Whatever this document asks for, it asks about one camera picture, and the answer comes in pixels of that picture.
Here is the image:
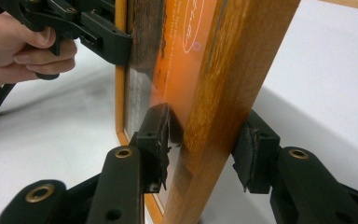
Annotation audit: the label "wooden photo frame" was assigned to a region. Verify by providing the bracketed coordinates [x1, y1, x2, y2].
[114, 0, 302, 224]

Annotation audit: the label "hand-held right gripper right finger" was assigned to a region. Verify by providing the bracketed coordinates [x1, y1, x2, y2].
[231, 108, 358, 224]

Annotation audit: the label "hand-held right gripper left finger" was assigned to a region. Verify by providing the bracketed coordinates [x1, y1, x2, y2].
[86, 102, 172, 224]

